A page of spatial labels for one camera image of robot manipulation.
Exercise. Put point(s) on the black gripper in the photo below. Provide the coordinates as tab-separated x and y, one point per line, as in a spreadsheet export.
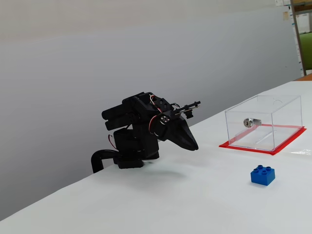
176	130

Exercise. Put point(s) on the blue lego brick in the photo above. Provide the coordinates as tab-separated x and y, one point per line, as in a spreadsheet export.
262	179

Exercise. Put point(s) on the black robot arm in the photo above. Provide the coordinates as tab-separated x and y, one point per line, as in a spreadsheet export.
136	143

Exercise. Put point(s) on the transparent plastic box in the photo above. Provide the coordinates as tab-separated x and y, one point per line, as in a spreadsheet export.
285	109

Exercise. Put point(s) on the white cardboard box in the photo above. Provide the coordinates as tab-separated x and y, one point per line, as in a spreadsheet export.
304	23

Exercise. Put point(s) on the silver cam lock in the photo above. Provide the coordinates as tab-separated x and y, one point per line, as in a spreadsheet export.
248	122

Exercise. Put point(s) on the black table clamp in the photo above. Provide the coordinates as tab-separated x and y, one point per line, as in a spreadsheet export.
96	161

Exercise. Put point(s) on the green panel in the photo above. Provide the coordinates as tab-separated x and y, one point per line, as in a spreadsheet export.
307	51

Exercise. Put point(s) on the yellow sticky note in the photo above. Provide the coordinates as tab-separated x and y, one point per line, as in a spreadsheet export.
285	15

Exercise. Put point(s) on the white paper label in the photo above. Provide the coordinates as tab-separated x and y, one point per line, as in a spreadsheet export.
282	2

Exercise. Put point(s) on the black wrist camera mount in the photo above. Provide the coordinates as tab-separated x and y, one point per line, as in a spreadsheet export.
186	108

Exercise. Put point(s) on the red base plate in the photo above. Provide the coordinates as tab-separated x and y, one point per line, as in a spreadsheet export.
246	149

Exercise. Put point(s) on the grey metal shelf frame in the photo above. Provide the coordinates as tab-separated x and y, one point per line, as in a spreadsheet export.
298	36

